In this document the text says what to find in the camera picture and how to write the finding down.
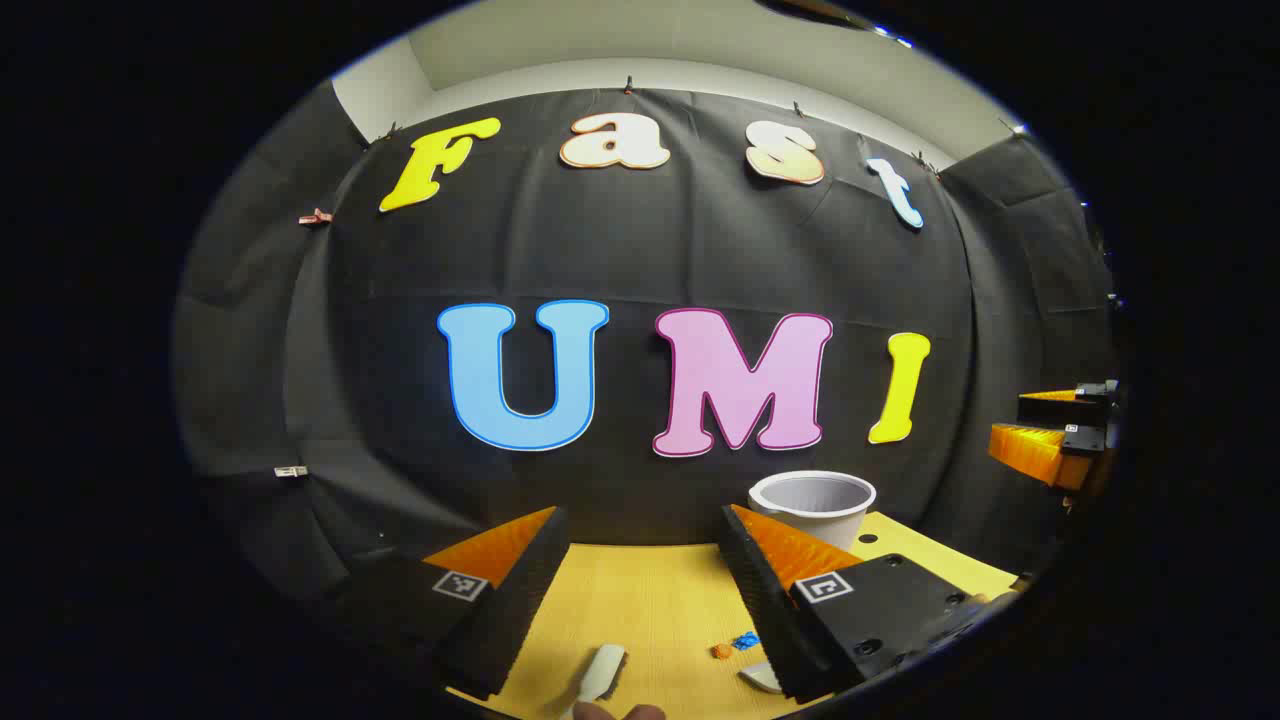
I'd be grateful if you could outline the white ribbed garbage bin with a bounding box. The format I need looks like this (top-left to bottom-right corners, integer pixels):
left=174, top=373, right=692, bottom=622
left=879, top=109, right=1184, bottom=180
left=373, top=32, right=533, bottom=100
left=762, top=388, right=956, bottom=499
left=748, top=470, right=878, bottom=551

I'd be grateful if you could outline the wooden desktop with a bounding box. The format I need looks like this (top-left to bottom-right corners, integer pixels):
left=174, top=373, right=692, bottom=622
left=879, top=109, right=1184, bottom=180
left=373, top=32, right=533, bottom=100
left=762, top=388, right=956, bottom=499
left=445, top=510, right=1021, bottom=720

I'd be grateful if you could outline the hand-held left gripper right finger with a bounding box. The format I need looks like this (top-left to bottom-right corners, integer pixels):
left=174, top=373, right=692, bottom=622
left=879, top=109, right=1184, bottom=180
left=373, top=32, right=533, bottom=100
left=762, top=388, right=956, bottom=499
left=720, top=503, right=1001, bottom=704

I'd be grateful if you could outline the small white broom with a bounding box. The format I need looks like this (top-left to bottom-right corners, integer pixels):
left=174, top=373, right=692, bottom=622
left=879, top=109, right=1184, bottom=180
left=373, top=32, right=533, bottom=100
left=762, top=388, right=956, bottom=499
left=560, top=643, right=629, bottom=720

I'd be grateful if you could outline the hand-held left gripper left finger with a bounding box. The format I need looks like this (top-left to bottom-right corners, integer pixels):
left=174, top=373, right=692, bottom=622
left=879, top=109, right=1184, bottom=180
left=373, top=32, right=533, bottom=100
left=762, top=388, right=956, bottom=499
left=330, top=505, right=571, bottom=701

